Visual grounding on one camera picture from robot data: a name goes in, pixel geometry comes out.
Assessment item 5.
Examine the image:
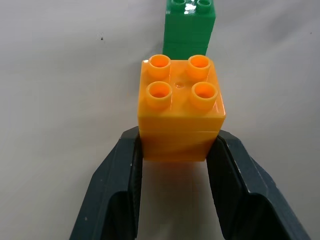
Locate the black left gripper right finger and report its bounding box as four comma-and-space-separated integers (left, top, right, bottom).
206, 129, 312, 240

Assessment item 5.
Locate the green studded building block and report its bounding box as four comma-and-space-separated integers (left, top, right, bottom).
162, 0, 216, 61

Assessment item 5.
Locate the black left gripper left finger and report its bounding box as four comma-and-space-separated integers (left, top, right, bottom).
69, 126, 144, 240

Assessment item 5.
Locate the orange studded building block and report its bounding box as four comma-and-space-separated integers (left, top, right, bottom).
136, 53, 227, 163

